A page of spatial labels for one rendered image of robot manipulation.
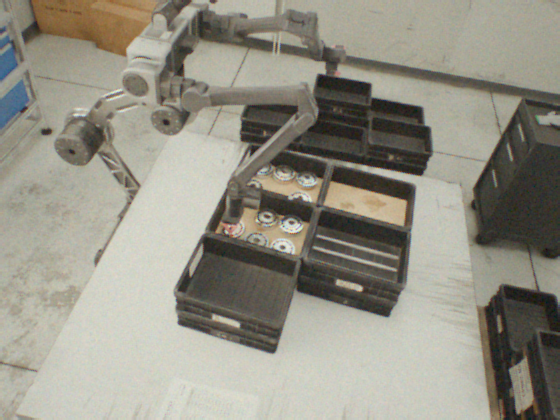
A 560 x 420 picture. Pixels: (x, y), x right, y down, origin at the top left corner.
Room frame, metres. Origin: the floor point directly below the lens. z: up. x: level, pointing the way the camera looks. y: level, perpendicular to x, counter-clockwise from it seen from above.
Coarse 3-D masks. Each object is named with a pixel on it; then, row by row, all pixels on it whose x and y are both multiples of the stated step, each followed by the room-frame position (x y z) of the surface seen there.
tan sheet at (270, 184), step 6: (264, 180) 1.64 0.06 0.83; (270, 180) 1.65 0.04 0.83; (294, 180) 1.67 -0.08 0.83; (318, 180) 1.69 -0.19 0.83; (264, 186) 1.60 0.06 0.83; (270, 186) 1.61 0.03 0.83; (276, 186) 1.61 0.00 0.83; (282, 186) 1.62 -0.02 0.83; (288, 186) 1.62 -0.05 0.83; (294, 186) 1.63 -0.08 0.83; (318, 186) 1.65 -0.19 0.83; (276, 192) 1.57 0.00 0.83; (282, 192) 1.58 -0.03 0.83; (288, 192) 1.58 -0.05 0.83; (306, 192) 1.60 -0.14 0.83; (312, 192) 1.61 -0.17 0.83; (318, 192) 1.61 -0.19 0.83; (312, 198) 1.57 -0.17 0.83
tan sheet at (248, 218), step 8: (248, 208) 1.45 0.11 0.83; (248, 216) 1.40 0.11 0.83; (280, 216) 1.43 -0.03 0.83; (248, 224) 1.36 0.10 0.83; (304, 224) 1.40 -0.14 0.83; (248, 232) 1.31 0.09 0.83; (264, 232) 1.32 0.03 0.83; (272, 232) 1.33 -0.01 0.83; (280, 232) 1.34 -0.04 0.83; (304, 232) 1.35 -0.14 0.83; (272, 240) 1.29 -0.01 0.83; (288, 240) 1.30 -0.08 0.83; (296, 240) 1.30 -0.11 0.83; (296, 248) 1.26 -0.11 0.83
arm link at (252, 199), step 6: (234, 186) 1.25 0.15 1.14; (228, 192) 1.25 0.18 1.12; (234, 192) 1.25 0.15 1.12; (240, 192) 1.26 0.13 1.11; (246, 192) 1.27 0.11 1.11; (252, 192) 1.28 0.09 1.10; (258, 192) 1.28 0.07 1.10; (246, 198) 1.26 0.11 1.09; (252, 198) 1.26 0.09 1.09; (258, 198) 1.26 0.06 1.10; (246, 204) 1.24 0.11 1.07; (252, 204) 1.24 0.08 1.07; (258, 204) 1.25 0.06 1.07
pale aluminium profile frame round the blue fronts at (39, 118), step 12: (12, 24) 2.72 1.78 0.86; (12, 36) 2.71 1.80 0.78; (24, 48) 2.74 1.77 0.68; (24, 60) 2.71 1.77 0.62; (12, 72) 2.55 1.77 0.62; (24, 72) 2.72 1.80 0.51; (0, 84) 2.41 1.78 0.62; (36, 96) 2.72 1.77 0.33; (24, 108) 2.58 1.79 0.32; (36, 108) 2.72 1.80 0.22; (12, 120) 2.45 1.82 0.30; (36, 120) 2.69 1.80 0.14; (0, 132) 2.32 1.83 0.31; (48, 132) 2.72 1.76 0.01; (0, 144) 2.25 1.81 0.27; (24, 144) 2.45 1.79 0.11; (12, 156) 2.31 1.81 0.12; (0, 168) 2.17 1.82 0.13
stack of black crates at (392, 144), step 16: (368, 128) 2.60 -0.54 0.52; (384, 128) 2.63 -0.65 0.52; (400, 128) 2.62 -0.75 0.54; (416, 128) 2.61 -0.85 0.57; (368, 144) 2.36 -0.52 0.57; (384, 144) 2.36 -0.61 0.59; (400, 144) 2.52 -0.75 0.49; (416, 144) 2.54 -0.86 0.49; (432, 144) 2.42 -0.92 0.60; (368, 160) 2.36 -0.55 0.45; (384, 160) 2.35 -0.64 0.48; (400, 160) 2.34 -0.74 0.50; (416, 160) 2.34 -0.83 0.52
